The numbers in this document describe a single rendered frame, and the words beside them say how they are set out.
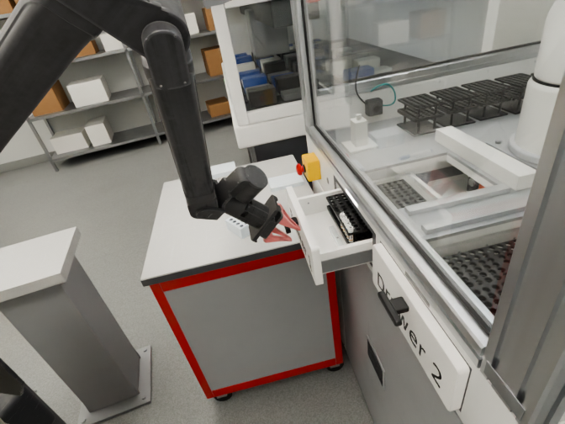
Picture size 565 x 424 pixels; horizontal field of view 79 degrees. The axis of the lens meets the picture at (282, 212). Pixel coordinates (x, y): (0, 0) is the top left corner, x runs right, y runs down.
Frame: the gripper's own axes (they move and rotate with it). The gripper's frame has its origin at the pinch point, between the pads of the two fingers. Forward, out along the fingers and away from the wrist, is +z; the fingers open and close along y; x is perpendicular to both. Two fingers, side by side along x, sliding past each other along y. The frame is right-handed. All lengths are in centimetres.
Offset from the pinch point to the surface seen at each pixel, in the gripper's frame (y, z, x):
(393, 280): 11.4, 8.5, -23.9
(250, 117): 3, -3, 83
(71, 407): -138, -12, 33
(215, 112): -69, 29, 373
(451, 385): 8.9, 10.9, -42.2
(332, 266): 1.5, 7.6, -9.8
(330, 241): 2.1, 10.6, 0.6
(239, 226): -16.5, -2.7, 22.5
